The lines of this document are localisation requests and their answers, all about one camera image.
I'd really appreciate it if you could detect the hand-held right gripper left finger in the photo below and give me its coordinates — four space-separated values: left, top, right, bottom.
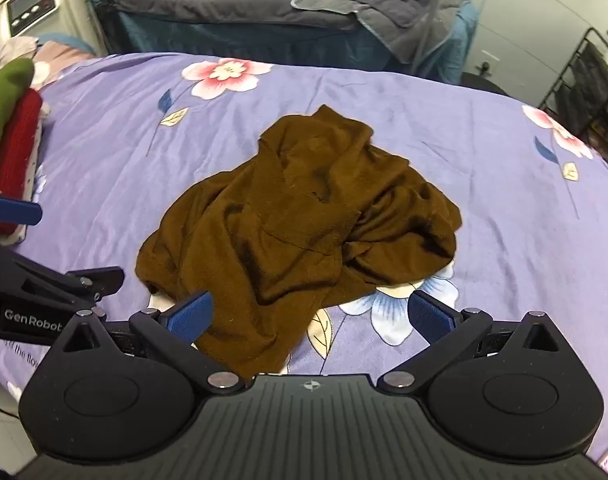
51 290 247 394

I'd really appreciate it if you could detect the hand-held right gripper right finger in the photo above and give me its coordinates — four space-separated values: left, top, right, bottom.
378 289 568 393

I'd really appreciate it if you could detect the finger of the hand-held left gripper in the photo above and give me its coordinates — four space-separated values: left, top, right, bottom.
0 238 126 312
0 189 44 227

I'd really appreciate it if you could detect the brown knit sweater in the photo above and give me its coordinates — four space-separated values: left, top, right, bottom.
135 104 463 380

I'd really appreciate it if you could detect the light folded clothes pile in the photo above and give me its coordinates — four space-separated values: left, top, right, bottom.
0 35 101 247

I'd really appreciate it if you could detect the red folded garment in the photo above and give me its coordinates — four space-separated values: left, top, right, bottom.
0 88 45 237

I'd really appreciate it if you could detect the green folded garment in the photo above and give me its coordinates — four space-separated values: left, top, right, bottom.
0 57 36 184

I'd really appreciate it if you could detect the purple floral bed sheet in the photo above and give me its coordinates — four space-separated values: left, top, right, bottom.
0 51 608 466

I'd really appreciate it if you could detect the white appliance with display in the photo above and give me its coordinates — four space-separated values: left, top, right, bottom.
0 0 107 56

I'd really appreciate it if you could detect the black rounded object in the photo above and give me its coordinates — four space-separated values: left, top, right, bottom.
461 72 507 95

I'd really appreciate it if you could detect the black metal rack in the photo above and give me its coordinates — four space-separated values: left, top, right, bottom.
538 27 608 161

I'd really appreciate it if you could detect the grey blanket with light edging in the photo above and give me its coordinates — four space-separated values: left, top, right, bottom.
290 0 473 65

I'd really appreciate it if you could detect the white wall socket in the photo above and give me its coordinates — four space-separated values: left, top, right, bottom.
476 50 504 76

